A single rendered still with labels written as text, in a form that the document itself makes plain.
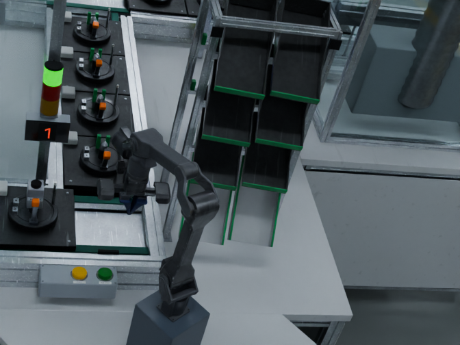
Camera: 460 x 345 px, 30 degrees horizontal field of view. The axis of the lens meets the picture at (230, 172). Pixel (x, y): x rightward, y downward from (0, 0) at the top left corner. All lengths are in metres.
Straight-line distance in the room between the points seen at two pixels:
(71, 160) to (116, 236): 0.31
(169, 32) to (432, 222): 1.33
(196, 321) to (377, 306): 1.86
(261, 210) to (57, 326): 0.68
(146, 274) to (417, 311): 1.85
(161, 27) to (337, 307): 1.46
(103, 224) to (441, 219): 1.54
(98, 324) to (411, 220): 1.57
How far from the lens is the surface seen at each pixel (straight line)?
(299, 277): 2.71
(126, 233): 2.60
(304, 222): 2.90
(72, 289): 2.40
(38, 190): 2.45
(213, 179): 2.41
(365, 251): 3.61
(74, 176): 2.68
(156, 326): 2.20
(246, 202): 2.56
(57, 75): 2.34
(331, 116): 3.20
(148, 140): 2.09
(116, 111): 2.93
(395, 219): 3.52
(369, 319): 3.91
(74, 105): 2.96
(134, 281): 2.50
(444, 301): 4.16
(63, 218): 2.54
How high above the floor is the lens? 2.74
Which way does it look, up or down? 39 degrees down
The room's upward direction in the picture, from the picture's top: 16 degrees clockwise
